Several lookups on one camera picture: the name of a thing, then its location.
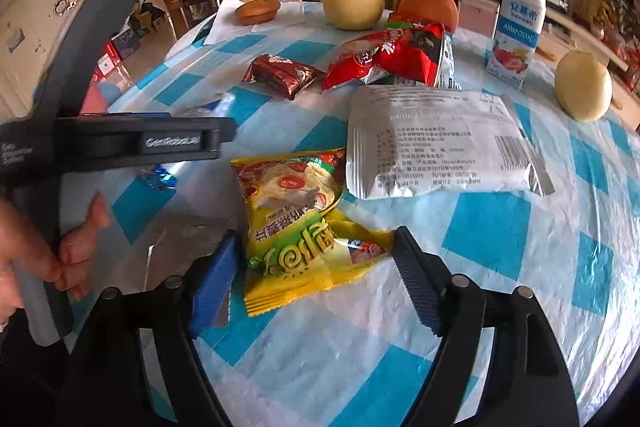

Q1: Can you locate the white yogurt bottle blue label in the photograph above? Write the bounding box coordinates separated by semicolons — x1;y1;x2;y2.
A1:
486;0;548;88

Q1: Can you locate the blue candy wrapper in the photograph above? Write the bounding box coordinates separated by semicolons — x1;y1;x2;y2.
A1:
142;164;177;192

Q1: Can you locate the pink metal box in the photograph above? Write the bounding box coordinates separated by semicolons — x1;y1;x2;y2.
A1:
457;0;501;32

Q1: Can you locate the white silver wipes packet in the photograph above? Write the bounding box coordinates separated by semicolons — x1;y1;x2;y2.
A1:
346;86;557;200

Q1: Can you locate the white paper napkin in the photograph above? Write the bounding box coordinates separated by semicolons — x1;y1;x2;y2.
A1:
204;0;306;45

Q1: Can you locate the yellow pear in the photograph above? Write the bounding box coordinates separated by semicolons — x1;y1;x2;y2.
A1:
555;51;613;122
322;0;385;31

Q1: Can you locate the orange fruit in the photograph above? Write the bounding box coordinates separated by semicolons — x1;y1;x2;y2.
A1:
398;0;459;32

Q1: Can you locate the small brown red packet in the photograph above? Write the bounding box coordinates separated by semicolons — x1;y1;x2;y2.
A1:
242;54;326;100

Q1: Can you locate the small brown bun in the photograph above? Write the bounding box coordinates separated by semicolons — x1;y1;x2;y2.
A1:
236;0;281;26

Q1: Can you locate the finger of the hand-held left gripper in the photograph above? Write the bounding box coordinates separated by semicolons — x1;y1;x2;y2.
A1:
92;109;173;122

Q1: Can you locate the blue white checked tablecloth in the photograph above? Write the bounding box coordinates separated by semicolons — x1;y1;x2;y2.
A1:
65;2;640;427

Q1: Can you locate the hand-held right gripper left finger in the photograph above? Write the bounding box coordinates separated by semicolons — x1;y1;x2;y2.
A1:
54;229;241;427

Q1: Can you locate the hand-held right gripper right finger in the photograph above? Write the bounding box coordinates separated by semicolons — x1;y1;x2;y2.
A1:
392;226;582;427

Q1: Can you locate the red snack packet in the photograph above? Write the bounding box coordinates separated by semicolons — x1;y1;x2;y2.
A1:
321;19;463;92

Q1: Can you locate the person's left hand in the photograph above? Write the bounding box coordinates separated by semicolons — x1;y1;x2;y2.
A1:
0;192;112;324

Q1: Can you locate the yellow snack packet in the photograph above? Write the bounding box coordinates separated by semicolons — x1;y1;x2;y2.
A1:
230;147;398;318

